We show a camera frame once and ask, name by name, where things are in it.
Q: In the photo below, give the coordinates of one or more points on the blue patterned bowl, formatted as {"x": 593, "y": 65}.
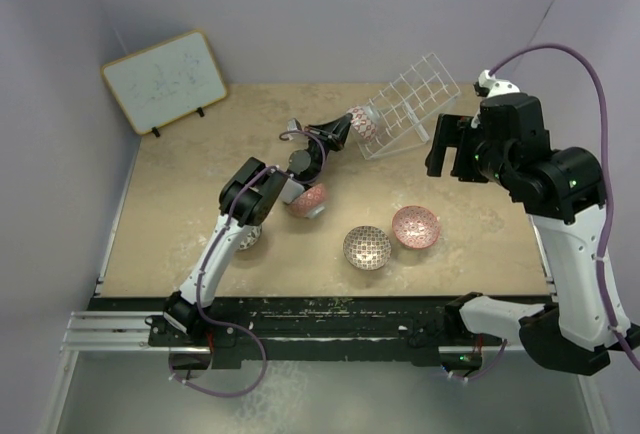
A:
{"x": 364, "y": 122}

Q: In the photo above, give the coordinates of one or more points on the brown patterned bowl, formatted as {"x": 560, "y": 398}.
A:
{"x": 367, "y": 248}

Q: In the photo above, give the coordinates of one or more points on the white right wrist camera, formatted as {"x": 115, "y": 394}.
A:
{"x": 488, "y": 85}

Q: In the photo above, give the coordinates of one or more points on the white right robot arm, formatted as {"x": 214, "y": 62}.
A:
{"x": 563, "y": 194}

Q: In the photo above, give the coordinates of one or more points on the red patterned bowl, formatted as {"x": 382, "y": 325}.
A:
{"x": 416, "y": 227}

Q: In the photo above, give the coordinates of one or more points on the black front mounting rail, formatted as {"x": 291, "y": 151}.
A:
{"x": 409, "y": 329}

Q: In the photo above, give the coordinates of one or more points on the white wire dish rack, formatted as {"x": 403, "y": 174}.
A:
{"x": 407, "y": 105}

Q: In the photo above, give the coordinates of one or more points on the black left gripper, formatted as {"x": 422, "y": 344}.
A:
{"x": 333, "y": 136}

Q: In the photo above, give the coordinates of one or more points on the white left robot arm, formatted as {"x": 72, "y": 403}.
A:
{"x": 245, "y": 202}

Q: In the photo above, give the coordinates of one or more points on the grey leaf bowl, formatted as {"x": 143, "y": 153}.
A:
{"x": 310, "y": 203}
{"x": 250, "y": 239}

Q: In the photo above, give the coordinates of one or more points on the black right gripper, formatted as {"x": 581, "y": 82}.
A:
{"x": 455, "y": 131}

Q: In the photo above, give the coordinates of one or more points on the small framed whiteboard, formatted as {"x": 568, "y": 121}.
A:
{"x": 165, "y": 82}

